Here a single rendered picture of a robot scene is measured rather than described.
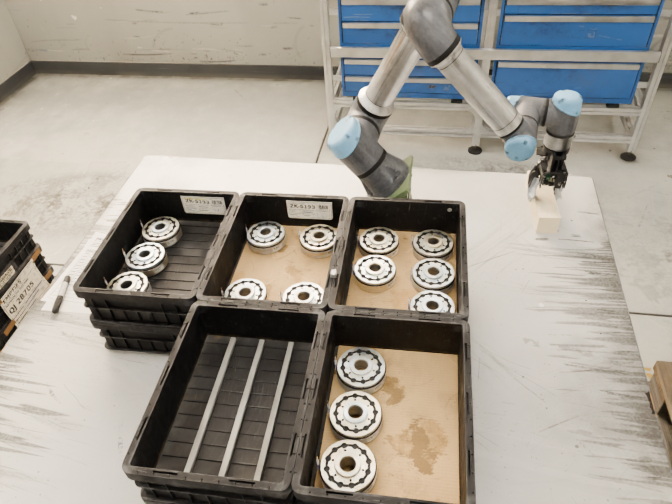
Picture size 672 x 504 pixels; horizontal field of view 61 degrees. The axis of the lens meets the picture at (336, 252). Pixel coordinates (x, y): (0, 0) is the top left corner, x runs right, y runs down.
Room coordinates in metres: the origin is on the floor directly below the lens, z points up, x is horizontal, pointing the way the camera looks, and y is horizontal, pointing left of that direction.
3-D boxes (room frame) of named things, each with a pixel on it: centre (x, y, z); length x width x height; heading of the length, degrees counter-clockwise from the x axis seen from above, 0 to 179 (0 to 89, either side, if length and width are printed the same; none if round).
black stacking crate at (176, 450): (0.64, 0.22, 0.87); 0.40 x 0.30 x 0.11; 169
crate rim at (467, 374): (0.59, -0.08, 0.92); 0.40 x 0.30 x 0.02; 169
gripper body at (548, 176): (1.34, -0.64, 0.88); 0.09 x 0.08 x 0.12; 171
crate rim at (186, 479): (0.64, 0.22, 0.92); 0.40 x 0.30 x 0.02; 169
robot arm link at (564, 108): (1.35, -0.64, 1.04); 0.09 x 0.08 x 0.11; 69
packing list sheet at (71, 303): (1.24, 0.70, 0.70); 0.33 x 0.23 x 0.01; 167
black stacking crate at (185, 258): (1.10, 0.43, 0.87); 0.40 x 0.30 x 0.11; 169
